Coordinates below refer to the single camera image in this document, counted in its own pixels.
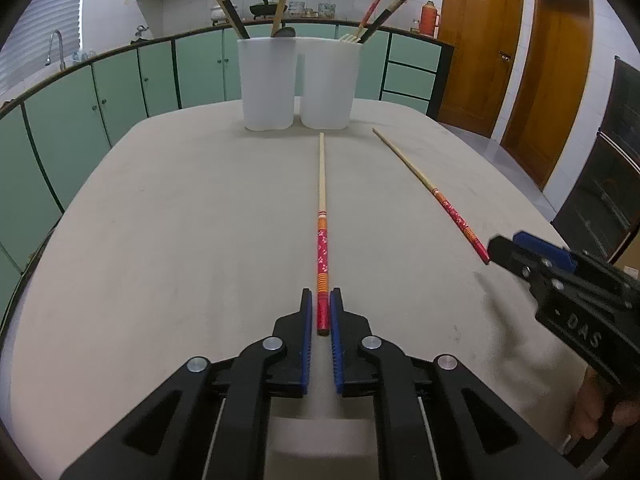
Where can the white fork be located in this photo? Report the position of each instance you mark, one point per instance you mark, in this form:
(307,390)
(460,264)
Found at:
(349,39)

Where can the person's right hand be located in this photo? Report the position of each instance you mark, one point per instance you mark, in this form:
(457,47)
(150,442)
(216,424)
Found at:
(587,410)

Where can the brown wooden door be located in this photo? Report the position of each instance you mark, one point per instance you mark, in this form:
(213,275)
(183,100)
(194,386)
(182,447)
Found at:
(480,50)
(550,85)

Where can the white plastic container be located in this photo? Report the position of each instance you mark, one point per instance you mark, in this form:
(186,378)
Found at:
(330,85)
(267,85)

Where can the black spoon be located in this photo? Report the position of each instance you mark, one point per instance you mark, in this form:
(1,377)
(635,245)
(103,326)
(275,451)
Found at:
(287,31)

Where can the red thermos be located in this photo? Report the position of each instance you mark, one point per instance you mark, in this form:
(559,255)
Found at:
(429,17)

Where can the green base kitchen cabinets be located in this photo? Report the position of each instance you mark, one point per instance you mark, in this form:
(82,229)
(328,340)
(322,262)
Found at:
(60,120)

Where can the stack of bowls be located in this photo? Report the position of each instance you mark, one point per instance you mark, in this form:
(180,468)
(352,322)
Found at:
(297,8)

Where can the small metal kettle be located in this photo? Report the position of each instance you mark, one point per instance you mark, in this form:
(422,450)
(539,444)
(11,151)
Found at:
(140,34)

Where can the white cooking pot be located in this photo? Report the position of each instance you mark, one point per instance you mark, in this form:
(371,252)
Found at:
(217,12)

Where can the black wok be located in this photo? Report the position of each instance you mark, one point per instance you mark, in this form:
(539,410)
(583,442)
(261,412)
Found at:
(262,9)

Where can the red patterned wooden chopstick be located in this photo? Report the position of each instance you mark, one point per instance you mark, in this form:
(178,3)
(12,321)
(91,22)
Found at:
(372,10)
(450,207)
(322,260)

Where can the thin black chopstick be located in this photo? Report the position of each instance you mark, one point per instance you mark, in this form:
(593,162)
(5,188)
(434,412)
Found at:
(387,12)

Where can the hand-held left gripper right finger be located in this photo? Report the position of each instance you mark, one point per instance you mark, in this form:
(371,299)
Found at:
(336,360)

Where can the chrome faucet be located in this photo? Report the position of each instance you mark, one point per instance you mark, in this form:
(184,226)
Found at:
(56,35)

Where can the black chopstick with silver band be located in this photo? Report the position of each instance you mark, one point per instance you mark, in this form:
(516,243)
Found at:
(232,10)

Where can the black oven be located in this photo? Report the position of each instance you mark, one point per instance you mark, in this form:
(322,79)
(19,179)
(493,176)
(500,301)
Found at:
(605,175)

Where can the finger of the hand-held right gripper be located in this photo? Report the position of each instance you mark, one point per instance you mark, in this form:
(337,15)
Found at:
(515,260)
(542,252)

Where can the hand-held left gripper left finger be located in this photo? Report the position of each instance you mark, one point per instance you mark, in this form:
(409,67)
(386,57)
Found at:
(306,360)

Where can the white window blinds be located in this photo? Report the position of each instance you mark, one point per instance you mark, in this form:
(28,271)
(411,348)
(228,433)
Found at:
(40,25)

